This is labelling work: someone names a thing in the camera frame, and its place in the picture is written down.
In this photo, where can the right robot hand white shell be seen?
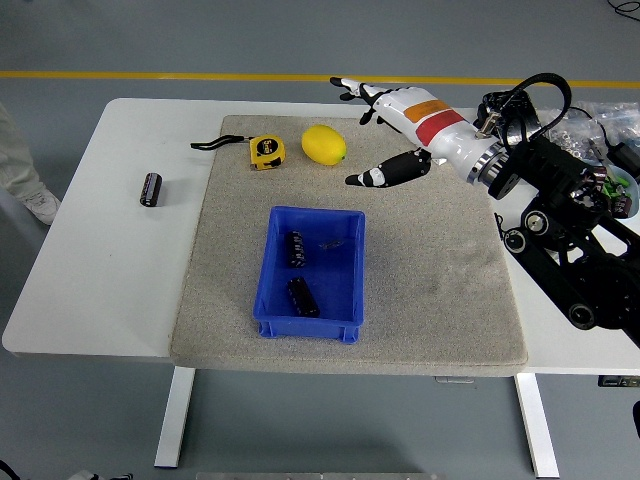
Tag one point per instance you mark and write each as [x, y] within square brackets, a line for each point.
[430, 125]

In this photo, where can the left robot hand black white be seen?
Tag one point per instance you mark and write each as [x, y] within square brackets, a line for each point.
[100, 476]

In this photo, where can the dark battery with white print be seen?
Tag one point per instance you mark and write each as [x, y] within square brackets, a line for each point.
[296, 248]
[151, 189]

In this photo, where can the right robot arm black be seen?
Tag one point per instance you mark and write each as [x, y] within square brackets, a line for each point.
[560, 240]

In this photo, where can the blue plastic box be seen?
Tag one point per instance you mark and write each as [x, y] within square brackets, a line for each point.
[340, 280]

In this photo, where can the white table leg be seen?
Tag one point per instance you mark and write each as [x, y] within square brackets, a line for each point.
[175, 420]
[537, 425]

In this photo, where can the black device in plastic wrap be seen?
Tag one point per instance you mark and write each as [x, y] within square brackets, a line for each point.
[531, 111]

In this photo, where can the yellow lemon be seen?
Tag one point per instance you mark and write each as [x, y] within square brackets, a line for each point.
[323, 144]

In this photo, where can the clear bag of metal nuts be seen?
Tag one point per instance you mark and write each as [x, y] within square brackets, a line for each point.
[575, 137]

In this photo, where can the grey-brown mat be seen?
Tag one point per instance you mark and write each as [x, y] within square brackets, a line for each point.
[425, 280]

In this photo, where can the clear plastic bag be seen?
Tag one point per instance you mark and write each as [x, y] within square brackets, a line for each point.
[617, 115]

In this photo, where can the green plastic pieces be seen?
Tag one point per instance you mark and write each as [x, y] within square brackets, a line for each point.
[614, 187]

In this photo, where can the light blue bowl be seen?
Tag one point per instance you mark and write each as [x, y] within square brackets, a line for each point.
[632, 182]

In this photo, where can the person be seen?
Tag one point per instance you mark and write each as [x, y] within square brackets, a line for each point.
[20, 170]

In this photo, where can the black table control panel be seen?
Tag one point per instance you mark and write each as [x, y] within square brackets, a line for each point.
[617, 380]

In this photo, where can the grey bracket under table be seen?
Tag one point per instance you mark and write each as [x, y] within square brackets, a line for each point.
[454, 379]

